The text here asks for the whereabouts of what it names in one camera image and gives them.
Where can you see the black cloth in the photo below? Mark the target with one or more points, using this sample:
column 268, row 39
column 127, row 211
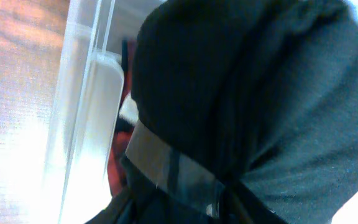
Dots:
column 248, row 113

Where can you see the clear plastic storage bin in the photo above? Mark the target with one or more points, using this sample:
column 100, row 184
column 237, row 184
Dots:
column 91, row 87

